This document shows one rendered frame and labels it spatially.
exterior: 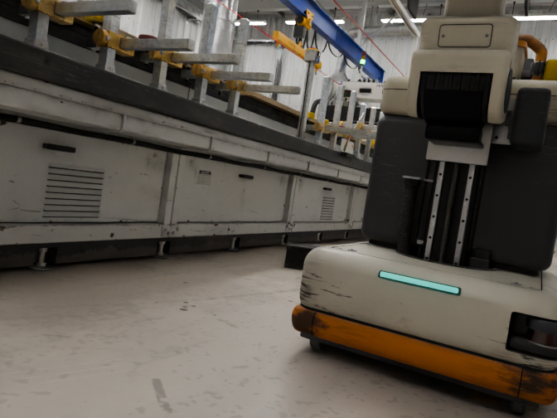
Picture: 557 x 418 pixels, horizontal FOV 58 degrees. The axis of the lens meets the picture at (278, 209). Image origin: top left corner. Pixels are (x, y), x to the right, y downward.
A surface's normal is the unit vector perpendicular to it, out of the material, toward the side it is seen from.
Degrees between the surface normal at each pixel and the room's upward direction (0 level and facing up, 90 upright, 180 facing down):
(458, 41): 98
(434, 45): 98
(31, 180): 90
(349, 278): 90
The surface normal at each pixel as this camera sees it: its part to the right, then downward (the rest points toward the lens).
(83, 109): 0.88, 0.15
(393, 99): -0.47, -0.02
